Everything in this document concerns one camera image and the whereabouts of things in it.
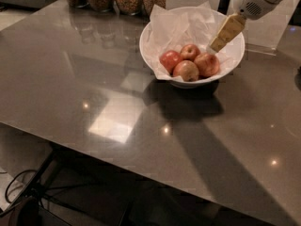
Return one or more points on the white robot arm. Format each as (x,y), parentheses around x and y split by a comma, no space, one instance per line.
(235,23)

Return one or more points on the red yellow apple front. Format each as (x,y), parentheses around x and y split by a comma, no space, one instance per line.
(187,70)

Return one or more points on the black table leg frame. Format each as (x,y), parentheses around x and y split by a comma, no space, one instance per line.
(78,189)

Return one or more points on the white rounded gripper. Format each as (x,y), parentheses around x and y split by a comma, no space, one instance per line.
(249,0)

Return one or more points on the white ceramic bowl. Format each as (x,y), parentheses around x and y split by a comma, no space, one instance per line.
(233,52)

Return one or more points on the red apple back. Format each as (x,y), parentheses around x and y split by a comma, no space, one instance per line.
(189,52)

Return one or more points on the clear acrylic sign holder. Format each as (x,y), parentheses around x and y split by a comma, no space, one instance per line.
(266,32)

